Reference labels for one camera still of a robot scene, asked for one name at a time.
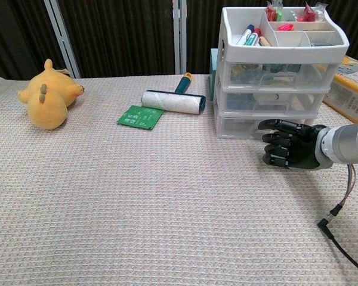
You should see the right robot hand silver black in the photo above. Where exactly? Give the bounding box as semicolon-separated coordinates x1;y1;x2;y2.
258;118;332;171

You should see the black folding screen partition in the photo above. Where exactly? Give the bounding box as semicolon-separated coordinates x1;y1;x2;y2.
0;0;358;80

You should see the yellow cat print tissue pack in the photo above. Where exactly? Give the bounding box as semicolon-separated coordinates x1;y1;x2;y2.
322;55;358;123

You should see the white desktop drawer organizer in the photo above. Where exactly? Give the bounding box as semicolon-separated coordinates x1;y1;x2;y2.
213;6;350;141

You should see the yellow plush toy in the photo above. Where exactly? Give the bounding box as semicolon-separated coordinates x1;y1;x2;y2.
17;58;85;130

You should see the red cap whiteboard marker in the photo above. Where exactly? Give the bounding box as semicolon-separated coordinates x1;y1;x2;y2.
244;28;263;47

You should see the clear drawer with round knob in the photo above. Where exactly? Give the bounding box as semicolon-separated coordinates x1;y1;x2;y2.
219;114;317;139

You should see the clear drawer holding dark items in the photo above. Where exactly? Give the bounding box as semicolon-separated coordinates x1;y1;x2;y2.
223;61;331;89

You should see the green sachet packet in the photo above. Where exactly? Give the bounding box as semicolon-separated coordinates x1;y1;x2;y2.
116;104;165;130

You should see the red green wrapped candy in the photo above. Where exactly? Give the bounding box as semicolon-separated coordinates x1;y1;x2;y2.
265;1;285;22

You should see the blue cap whiteboard marker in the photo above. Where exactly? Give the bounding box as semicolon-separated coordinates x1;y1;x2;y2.
236;24;256;46

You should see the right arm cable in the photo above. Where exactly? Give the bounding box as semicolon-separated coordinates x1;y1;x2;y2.
317;163;358;279

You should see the teal handled lint roller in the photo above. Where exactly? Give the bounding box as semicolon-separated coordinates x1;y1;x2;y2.
141;72;206;116

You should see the beige woven tablecloth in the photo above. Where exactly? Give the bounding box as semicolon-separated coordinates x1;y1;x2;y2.
0;73;358;286

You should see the clear drawer holding white item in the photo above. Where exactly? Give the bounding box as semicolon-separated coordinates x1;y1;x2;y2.
221;89;323;114

